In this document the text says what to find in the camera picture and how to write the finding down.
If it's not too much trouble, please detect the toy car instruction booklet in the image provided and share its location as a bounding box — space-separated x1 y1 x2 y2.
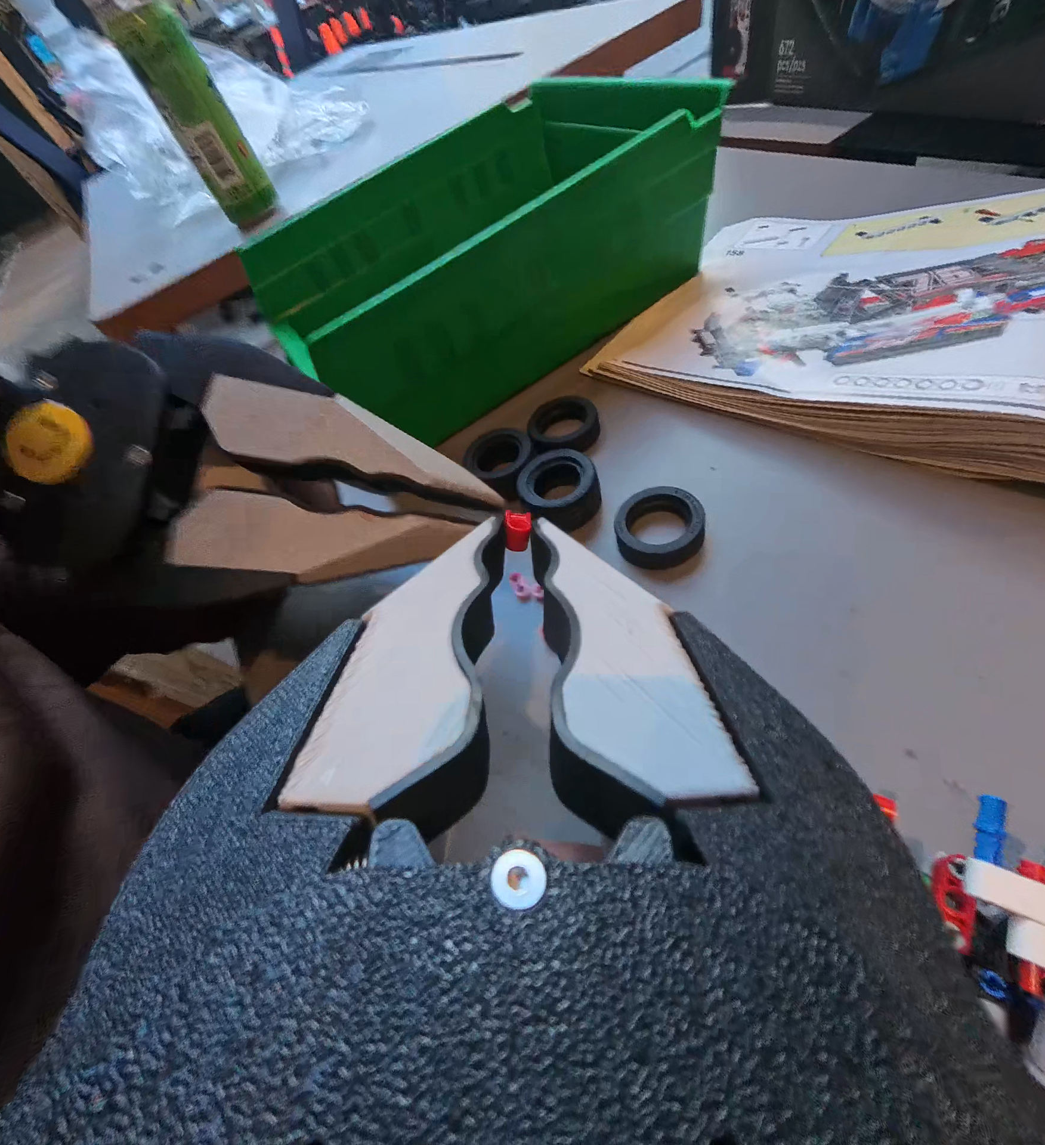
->
579 177 1045 499

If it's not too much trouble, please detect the clear plastic bag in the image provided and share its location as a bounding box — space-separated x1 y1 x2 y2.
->
38 25 372 227

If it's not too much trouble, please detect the green plastic bin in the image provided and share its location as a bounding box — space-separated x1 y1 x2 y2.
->
236 75 735 450

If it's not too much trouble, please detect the person's left hand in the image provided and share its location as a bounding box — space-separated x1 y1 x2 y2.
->
270 472 347 515

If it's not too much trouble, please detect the person's left forearm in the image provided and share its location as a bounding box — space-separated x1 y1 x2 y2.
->
0 537 284 692

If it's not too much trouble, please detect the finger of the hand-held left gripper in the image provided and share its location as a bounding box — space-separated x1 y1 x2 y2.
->
199 373 508 517
165 485 490 584

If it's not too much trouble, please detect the green bottle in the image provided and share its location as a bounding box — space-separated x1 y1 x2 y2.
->
104 0 279 228

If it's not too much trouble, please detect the grey desk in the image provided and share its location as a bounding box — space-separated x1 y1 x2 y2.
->
272 147 1045 1075

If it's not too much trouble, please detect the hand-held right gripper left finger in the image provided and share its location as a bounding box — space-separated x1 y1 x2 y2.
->
276 516 499 821

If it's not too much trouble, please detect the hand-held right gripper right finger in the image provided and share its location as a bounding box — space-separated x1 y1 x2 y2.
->
530 518 762 808

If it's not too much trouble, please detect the toy brick race car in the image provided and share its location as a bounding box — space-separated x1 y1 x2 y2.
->
870 790 1045 1103

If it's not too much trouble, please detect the black toy set box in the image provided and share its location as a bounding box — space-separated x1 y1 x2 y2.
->
709 0 1045 128

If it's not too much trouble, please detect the wooden board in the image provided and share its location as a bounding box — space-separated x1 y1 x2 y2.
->
86 646 248 728

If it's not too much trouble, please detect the neighbouring grey table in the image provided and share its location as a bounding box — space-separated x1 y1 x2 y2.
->
82 0 704 339

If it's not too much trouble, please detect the person's brown shirt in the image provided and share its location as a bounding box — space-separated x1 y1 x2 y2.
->
0 590 215 1139

